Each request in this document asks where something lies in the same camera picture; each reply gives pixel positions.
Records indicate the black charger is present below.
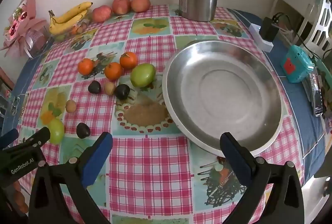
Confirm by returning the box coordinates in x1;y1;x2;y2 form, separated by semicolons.
259;17;280;43

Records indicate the large green mango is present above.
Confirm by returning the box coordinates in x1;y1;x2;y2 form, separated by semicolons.
130;63;156;88

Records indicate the clear plastic container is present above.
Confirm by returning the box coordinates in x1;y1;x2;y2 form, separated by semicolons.
49;19;91;41

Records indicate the small green mango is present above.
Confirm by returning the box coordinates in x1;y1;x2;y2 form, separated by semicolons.
46;118;65;145

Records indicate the orange tangerine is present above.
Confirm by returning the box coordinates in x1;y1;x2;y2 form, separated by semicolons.
104;62;123;81
120;52;138;70
77;58;94;75

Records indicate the pink flower bouquet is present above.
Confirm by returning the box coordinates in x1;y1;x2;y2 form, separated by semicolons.
0;0;54;59

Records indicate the small brown kiwi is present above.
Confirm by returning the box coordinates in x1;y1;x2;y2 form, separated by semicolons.
65;100;77;113
104;82;116;96

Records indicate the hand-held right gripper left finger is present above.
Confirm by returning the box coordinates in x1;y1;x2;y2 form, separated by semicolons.
28;132;114;224

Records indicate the person's left hand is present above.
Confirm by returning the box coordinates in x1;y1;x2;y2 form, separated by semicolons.
12;182;29;214

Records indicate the red apple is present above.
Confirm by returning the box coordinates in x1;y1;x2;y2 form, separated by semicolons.
130;0;151;13
92;5;112;23
112;0;132;16

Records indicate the white slatted chair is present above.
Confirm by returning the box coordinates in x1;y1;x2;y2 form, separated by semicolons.
307;0;332;53

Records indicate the dark purple plum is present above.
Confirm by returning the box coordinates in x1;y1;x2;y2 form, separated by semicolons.
88;80;102;94

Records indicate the large stainless steel plate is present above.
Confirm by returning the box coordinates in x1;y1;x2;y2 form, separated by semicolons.
162;39;284;157

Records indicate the white power strip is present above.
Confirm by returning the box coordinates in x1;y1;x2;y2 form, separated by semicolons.
248;23;274;52

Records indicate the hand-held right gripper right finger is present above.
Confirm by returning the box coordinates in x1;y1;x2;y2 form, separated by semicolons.
219;132;304;224

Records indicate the black charging cable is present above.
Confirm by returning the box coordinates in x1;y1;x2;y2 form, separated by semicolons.
272;12;332;63

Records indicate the pink checked tablecloth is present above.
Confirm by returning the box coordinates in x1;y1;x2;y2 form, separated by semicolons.
16;3;305;224

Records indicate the yellow banana bunch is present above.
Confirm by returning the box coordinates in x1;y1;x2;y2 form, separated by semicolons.
48;1;93;35

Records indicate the blue under cloth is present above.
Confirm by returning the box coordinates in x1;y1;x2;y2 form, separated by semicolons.
8;8;328;183

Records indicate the teal box with red patch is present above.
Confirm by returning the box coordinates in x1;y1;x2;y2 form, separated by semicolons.
280;45;315;84

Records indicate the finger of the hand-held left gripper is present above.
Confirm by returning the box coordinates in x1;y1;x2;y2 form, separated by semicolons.
0;129;19;150
8;127;51;153

